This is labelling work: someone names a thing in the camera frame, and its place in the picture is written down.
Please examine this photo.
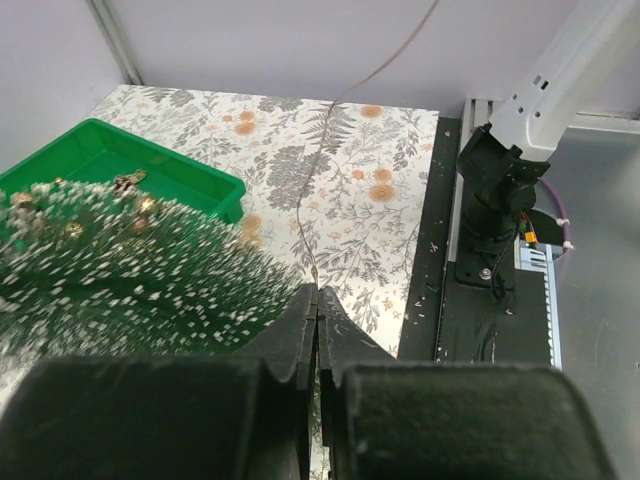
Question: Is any green plastic tray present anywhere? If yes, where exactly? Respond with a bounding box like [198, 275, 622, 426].
[0, 117, 247, 251]

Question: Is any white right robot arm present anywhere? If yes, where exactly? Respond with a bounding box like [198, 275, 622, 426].
[456, 1, 639, 300]

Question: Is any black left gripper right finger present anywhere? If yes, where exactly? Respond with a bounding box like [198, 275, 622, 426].
[318, 288, 615, 479]

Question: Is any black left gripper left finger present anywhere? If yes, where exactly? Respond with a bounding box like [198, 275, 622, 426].
[1, 284, 318, 479]

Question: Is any small gold bauble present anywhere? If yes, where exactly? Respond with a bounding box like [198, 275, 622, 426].
[134, 195, 157, 214]

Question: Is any small green christmas tree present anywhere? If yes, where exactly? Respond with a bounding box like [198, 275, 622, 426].
[0, 177, 306, 361]

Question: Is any floral patterned table mat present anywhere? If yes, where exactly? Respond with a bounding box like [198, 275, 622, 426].
[0, 83, 441, 480]

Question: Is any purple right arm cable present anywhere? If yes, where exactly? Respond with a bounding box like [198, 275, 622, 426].
[542, 179, 576, 261]

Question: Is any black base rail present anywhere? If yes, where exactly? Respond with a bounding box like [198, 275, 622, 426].
[398, 117, 563, 368]

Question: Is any aluminium frame post left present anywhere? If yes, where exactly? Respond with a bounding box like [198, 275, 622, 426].
[86, 0, 145, 86]

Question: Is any thin gold string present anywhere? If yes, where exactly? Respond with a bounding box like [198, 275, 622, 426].
[294, 0, 441, 281]

